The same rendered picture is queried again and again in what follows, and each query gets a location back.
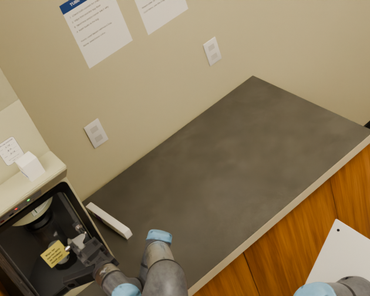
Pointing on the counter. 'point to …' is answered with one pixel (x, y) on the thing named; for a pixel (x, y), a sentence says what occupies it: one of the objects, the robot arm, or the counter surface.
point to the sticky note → (54, 254)
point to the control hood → (24, 187)
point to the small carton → (30, 166)
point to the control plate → (14, 211)
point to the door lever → (80, 234)
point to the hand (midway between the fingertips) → (70, 244)
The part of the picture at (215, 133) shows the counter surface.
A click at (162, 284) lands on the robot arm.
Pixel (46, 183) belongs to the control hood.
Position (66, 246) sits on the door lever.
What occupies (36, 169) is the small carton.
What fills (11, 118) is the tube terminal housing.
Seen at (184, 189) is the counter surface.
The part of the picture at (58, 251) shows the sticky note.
